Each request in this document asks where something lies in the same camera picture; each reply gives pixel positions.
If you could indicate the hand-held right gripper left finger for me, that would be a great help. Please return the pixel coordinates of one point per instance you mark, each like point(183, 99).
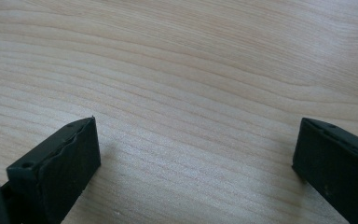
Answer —
point(59, 168)

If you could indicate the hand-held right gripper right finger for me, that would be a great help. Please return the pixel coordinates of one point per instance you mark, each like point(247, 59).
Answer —
point(338, 168)

